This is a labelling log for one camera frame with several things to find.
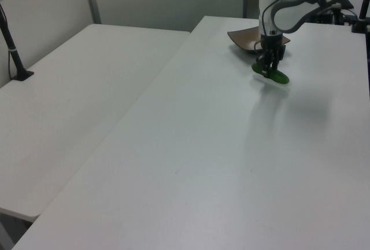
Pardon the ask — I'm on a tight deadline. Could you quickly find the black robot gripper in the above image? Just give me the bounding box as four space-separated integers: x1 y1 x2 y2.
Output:
257 30 287 79

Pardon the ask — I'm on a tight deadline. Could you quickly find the green cucumber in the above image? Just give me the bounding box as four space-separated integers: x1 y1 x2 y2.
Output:
251 62 290 85

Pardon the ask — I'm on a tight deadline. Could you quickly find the brown square ceramic plate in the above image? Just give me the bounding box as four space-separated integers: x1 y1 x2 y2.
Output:
227 26 291 55

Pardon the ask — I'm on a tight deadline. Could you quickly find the black monitor stand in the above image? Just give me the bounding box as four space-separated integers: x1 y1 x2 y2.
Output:
336 0 355 10

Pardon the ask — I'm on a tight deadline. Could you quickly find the black clamped stand pole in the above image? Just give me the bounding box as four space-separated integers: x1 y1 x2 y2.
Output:
350 0 370 34

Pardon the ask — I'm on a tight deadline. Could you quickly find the black camera stand with cable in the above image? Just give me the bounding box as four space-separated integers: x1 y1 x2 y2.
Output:
0 3 35 82

